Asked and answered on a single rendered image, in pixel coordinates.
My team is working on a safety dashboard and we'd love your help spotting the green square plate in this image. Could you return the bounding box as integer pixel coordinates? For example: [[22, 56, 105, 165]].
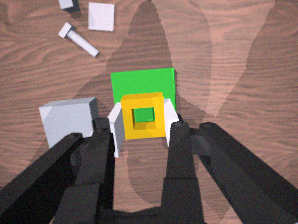
[[111, 68, 176, 122]]

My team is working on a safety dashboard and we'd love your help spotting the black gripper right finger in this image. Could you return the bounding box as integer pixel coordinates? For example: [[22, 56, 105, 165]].
[[158, 98, 298, 224]]

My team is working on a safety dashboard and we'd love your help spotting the grey square block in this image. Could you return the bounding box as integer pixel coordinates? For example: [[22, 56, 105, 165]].
[[59, 0, 80, 13]]

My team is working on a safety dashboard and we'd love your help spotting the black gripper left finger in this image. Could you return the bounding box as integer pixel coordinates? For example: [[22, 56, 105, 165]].
[[0, 102, 125, 224]]

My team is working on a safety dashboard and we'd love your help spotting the light grey block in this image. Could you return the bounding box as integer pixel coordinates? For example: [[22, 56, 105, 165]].
[[39, 97, 99, 148]]

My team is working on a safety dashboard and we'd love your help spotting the yellow square nut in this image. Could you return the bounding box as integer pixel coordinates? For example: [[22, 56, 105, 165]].
[[121, 92, 166, 139]]

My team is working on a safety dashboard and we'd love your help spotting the white square-head bolt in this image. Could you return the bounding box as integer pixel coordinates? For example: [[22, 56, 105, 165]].
[[59, 22, 99, 57]]

